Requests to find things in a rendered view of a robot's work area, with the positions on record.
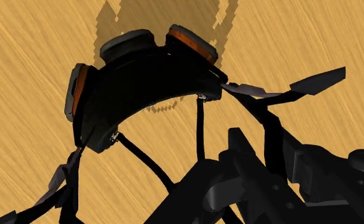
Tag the black respirator mask orange filters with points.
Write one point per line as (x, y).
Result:
(144, 83)

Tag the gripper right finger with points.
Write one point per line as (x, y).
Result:
(334, 183)

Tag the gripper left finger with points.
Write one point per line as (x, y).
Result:
(231, 186)

